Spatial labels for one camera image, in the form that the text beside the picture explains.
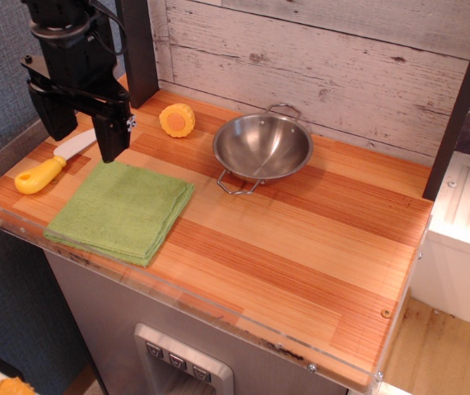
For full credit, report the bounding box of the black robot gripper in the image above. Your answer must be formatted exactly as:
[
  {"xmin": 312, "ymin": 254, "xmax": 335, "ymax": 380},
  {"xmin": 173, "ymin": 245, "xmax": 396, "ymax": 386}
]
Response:
[{"xmin": 23, "ymin": 1, "xmax": 132, "ymax": 163}]

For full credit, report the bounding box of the green cloth napkin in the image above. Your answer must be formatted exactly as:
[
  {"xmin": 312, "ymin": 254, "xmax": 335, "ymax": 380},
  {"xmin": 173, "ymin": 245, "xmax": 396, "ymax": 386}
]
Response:
[{"xmin": 44, "ymin": 161, "xmax": 194, "ymax": 267}]

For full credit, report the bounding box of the yellow toy corn piece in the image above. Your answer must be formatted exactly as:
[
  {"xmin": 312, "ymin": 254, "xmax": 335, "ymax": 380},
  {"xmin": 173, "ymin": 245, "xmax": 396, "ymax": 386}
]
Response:
[{"xmin": 159, "ymin": 103, "xmax": 196, "ymax": 138}]

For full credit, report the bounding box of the silver dispenser panel with buttons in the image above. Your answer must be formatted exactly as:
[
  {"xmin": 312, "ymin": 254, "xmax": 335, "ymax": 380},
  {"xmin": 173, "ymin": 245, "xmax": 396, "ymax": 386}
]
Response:
[{"xmin": 134, "ymin": 323, "xmax": 235, "ymax": 394}]

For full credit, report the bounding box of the clear acrylic edge guard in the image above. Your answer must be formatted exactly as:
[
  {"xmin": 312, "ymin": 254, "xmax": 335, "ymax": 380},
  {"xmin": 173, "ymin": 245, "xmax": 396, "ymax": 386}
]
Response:
[{"xmin": 0, "ymin": 197, "xmax": 390, "ymax": 393}]

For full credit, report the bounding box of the orange object bottom left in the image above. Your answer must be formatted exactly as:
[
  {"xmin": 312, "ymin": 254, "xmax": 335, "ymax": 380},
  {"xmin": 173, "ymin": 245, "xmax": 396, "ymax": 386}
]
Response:
[{"xmin": 0, "ymin": 377, "xmax": 36, "ymax": 395}]

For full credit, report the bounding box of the white toy sink unit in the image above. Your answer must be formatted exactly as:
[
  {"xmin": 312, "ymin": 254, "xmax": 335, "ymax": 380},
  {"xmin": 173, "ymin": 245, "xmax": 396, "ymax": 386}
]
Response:
[{"xmin": 410, "ymin": 60, "xmax": 470, "ymax": 334}]

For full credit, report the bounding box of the yellow handled toy knife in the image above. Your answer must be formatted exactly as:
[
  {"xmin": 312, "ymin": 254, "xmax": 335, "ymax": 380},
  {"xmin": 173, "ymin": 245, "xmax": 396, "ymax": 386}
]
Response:
[{"xmin": 14, "ymin": 128, "xmax": 96, "ymax": 194}]

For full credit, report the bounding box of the dark vertical post left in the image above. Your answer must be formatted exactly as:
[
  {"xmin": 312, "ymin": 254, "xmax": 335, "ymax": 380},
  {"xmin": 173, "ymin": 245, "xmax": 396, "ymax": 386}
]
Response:
[{"xmin": 115, "ymin": 0, "xmax": 159, "ymax": 109}]

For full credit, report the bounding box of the dark vertical post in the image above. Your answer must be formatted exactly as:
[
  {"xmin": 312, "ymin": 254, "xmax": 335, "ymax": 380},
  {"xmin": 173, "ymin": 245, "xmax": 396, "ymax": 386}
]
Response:
[
  {"xmin": 422, "ymin": 60, "xmax": 470, "ymax": 201},
  {"xmin": 115, "ymin": 0, "xmax": 159, "ymax": 109}
]

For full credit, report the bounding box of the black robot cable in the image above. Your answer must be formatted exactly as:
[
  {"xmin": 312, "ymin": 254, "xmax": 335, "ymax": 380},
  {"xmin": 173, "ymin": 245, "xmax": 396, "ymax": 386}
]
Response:
[{"xmin": 88, "ymin": 0, "xmax": 128, "ymax": 57}]

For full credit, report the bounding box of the steel two-handled bowl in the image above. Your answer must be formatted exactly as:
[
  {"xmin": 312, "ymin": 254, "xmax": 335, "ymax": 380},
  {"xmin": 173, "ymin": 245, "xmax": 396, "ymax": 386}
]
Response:
[{"xmin": 212, "ymin": 103, "xmax": 314, "ymax": 195}]

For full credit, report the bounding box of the dark vertical post right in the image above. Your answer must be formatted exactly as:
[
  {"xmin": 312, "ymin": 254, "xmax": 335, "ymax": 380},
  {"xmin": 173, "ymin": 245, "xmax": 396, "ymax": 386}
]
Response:
[{"xmin": 422, "ymin": 60, "xmax": 470, "ymax": 201}]

